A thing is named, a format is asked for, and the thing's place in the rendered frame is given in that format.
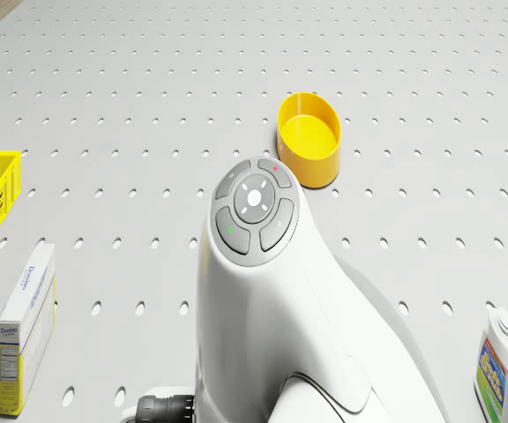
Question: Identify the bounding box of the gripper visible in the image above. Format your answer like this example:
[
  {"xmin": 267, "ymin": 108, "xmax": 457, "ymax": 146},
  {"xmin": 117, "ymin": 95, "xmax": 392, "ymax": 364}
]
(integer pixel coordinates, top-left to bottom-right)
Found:
[{"xmin": 120, "ymin": 384, "xmax": 198, "ymax": 423}]

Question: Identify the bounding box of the white and yellow box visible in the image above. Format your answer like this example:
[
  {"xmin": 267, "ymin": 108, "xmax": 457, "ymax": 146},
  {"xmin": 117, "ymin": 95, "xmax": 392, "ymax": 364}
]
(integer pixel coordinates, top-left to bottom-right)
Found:
[{"xmin": 0, "ymin": 242, "xmax": 56, "ymax": 417}]

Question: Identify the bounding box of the yellow bowl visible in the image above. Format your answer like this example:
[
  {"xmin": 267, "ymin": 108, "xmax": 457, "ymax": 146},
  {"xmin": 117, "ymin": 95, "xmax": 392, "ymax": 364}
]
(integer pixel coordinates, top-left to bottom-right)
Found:
[{"xmin": 276, "ymin": 91, "xmax": 342, "ymax": 189}]

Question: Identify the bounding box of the small white bottle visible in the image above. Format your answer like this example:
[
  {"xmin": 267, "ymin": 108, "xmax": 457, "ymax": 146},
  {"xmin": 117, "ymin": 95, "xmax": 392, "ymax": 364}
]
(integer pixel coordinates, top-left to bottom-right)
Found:
[{"xmin": 473, "ymin": 307, "xmax": 508, "ymax": 423}]

